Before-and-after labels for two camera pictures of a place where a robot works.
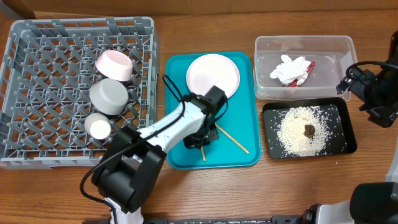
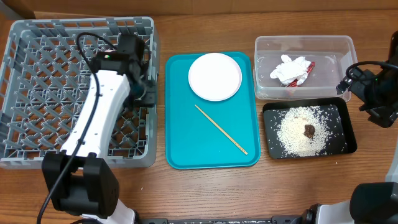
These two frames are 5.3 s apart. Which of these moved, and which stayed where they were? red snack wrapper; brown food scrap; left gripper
Moved: left gripper
Stayed: brown food scrap; red snack wrapper
